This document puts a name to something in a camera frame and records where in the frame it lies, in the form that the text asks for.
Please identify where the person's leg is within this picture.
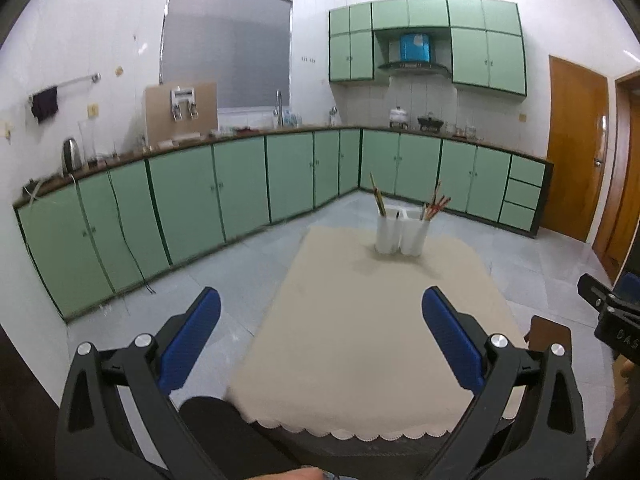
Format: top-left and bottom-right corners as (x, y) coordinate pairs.
(177, 396), (306, 480)

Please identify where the framed orange wooden door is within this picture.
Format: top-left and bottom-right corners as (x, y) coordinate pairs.
(592, 71), (640, 281)

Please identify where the metal towel bar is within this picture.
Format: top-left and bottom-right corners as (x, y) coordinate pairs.
(22, 72), (102, 103)

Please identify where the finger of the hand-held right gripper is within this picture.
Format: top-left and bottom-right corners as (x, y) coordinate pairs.
(594, 305), (640, 352)
(577, 272), (640, 313)

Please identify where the person's right forearm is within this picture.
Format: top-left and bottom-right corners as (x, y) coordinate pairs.
(592, 400), (640, 480)

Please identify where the large green wall cabinet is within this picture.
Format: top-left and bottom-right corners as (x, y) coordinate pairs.
(447, 0), (528, 102)

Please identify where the steel electric kettle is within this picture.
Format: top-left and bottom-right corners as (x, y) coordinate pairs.
(61, 137), (84, 175)

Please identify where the grey window blind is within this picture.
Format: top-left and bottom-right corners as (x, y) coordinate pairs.
(160, 0), (293, 109)

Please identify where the green cabinet above hood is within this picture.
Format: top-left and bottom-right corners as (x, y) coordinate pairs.
(372, 0), (449, 31)

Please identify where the row of glass jars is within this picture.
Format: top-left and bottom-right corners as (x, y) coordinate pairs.
(445, 120), (481, 140)

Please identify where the beige tablecloth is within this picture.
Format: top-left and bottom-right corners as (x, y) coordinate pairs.
(227, 225), (526, 442)

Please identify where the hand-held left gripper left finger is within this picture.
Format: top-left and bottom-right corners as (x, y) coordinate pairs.
(55, 287), (236, 480)

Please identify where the white utensil holder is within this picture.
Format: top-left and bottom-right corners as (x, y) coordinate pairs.
(375, 205), (432, 257)

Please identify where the cardboard board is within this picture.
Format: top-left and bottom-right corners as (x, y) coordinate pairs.
(144, 81), (219, 145)

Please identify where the range hood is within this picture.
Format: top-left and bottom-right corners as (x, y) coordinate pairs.
(377, 32), (451, 77)

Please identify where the white wall-mounted device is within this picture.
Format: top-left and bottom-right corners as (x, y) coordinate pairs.
(170, 87), (198, 122)

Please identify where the person's right hand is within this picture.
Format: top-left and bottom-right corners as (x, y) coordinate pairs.
(612, 352), (640, 406)

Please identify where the dark hanging towel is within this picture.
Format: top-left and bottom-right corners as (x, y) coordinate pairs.
(30, 86), (60, 123)

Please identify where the green base cabinet run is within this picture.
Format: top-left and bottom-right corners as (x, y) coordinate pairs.
(12, 127), (555, 323)

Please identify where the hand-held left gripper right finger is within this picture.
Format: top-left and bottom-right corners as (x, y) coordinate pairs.
(421, 286), (587, 480)

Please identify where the brown wooden stool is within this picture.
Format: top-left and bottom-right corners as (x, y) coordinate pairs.
(524, 315), (573, 361)

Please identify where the red-tipped wooden chopstick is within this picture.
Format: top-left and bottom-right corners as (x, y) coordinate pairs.
(424, 182), (443, 221)

